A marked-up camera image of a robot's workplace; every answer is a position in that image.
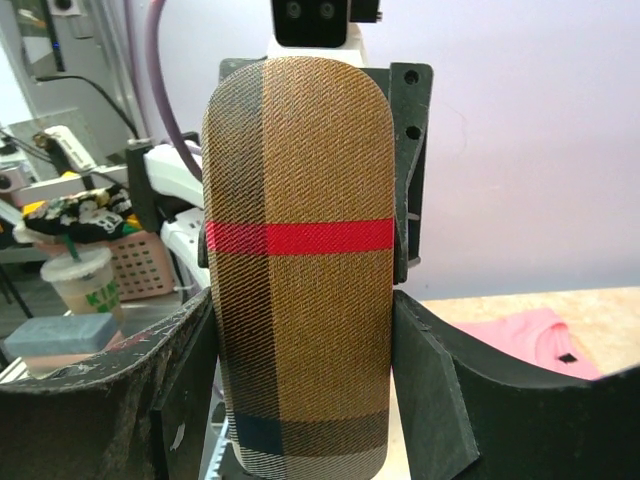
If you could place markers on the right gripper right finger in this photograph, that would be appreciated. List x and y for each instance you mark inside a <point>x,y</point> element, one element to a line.
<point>470,411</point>

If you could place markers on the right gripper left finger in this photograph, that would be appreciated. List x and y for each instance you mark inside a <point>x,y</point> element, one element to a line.
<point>140,410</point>

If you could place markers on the plaid brown glasses case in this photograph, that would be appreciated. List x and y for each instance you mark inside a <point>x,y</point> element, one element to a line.
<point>298,178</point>

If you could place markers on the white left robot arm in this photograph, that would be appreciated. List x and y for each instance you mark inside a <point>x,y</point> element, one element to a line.
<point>181,203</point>

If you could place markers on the folded pink t-shirt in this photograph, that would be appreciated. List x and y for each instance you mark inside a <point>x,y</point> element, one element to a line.
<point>539,337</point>

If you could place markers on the plastic iced drink cup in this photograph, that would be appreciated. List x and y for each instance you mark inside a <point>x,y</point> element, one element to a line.
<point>84,279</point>

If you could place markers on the pink perforated basket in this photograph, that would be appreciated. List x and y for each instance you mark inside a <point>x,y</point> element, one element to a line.
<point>141,265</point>

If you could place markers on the black floral fabric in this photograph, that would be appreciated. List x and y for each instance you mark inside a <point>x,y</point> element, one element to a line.
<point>103,214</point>

